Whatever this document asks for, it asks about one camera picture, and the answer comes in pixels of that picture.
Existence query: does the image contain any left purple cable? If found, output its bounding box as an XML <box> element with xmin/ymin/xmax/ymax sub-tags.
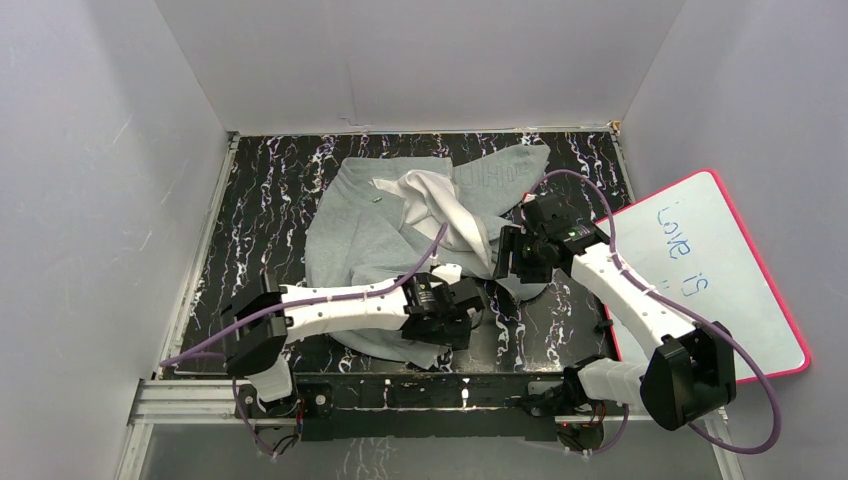
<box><xmin>158</xmin><ymin>221</ymin><xmax>450</xmax><ymax>458</ymax></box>

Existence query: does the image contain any pink-framed whiteboard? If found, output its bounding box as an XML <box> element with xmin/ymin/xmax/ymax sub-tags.
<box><xmin>613</xmin><ymin>169</ymin><xmax>811</xmax><ymax>378</ymax></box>

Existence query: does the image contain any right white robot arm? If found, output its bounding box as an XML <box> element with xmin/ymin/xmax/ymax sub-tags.
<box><xmin>494</xmin><ymin>194</ymin><xmax>737</xmax><ymax>431</ymax></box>

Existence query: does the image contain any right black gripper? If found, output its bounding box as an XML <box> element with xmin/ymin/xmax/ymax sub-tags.
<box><xmin>491</xmin><ymin>225</ymin><xmax>553</xmax><ymax>284</ymax></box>

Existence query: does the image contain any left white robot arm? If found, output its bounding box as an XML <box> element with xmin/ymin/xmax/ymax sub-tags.
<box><xmin>220</xmin><ymin>265</ymin><xmax>484</xmax><ymax>417</ymax></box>

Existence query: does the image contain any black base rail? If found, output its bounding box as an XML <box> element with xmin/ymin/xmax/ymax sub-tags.
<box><xmin>231</xmin><ymin>372</ymin><xmax>627</xmax><ymax>444</ymax></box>

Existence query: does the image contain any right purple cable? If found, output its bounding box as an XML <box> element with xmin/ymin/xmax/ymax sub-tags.
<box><xmin>523</xmin><ymin>168</ymin><xmax>784</xmax><ymax>458</ymax></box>

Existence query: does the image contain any purple cable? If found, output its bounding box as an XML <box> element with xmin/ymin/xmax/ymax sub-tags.
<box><xmin>158</xmin><ymin>221</ymin><xmax>450</xmax><ymax>458</ymax></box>
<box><xmin>523</xmin><ymin>168</ymin><xmax>784</xmax><ymax>458</ymax></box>

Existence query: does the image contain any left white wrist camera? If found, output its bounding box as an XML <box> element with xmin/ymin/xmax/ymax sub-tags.
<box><xmin>430</xmin><ymin>263</ymin><xmax>462</xmax><ymax>285</ymax></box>

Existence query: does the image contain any aluminium table frame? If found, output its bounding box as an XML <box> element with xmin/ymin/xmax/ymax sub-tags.
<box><xmin>115</xmin><ymin>129</ymin><xmax>747</xmax><ymax>480</ymax></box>

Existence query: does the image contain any grey zip-up jacket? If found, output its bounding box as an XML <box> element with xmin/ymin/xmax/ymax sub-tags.
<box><xmin>304</xmin><ymin>143</ymin><xmax>554</xmax><ymax>371</ymax></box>

